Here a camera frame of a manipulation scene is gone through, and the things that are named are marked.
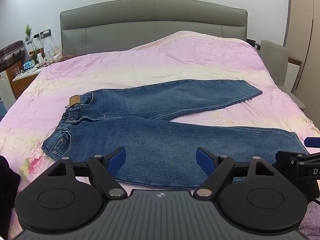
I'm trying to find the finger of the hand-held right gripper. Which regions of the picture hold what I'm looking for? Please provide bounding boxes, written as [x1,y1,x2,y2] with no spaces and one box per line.
[304,137,320,149]
[275,151,320,167]

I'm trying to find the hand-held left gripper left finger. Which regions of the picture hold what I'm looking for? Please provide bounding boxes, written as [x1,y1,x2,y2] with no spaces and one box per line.
[47,147,126,199]

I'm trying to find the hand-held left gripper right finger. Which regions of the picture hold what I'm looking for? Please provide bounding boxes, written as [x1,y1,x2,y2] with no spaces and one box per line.
[193,147,274,199]

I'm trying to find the blue jeans pants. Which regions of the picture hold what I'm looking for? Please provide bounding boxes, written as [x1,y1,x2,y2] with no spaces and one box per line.
[42,79,310,190]

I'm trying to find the purple fluffy rug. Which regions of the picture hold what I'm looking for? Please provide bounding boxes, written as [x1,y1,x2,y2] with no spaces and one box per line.
[297,199,320,236]

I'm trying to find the grey chair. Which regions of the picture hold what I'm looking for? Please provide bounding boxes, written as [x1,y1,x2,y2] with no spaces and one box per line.
[260,39,303,93]

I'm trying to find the pink floral blanket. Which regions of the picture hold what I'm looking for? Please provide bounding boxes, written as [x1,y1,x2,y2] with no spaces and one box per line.
[0,30,320,193]

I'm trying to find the beige wardrobe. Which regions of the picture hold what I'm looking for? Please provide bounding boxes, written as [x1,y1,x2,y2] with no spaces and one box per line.
[284,0,320,122]

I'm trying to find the dark cloth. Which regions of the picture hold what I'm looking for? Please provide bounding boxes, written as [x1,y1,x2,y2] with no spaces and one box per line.
[0,155,21,232]

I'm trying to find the white top nightstand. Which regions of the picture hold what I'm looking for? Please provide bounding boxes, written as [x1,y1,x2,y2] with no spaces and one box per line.
[12,64,52,99]

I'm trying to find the white cabinet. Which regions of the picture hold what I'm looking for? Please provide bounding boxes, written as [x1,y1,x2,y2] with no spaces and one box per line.
[0,70,16,112]

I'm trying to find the grey padded headboard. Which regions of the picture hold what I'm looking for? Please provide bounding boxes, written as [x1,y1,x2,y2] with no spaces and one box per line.
[59,0,248,57]

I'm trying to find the dark brown suitcase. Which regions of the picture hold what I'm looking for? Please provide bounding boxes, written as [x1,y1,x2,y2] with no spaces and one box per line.
[0,40,26,72]

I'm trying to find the small green plant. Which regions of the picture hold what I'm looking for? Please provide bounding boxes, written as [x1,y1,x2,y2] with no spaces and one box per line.
[24,24,33,43]

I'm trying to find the black power cable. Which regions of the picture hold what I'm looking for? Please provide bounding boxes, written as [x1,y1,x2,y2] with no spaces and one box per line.
[30,35,42,57]

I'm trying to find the black wall power outlet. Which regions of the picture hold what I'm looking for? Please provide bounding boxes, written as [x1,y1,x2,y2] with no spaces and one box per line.
[33,29,52,40]

